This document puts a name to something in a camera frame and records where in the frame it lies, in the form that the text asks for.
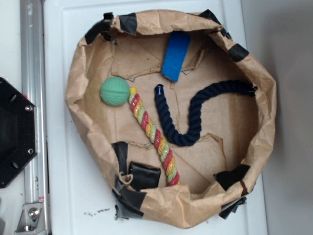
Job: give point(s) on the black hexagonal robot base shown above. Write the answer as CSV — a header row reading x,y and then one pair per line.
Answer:
x,y
17,132

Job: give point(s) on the brown paper bag bin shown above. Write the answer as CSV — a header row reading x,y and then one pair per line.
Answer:
x,y
211,132

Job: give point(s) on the green dimpled ball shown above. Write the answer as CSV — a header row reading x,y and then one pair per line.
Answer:
x,y
115,91

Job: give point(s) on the black rectangular pad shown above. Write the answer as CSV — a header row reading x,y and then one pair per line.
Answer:
x,y
144,177

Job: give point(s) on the blue sponge block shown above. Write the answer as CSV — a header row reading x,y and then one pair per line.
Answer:
x,y
175,54

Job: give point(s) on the aluminium extrusion rail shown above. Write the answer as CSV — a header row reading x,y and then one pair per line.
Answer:
x,y
36,181

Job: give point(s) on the metal corner bracket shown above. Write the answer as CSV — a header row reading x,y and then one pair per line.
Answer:
x,y
31,220

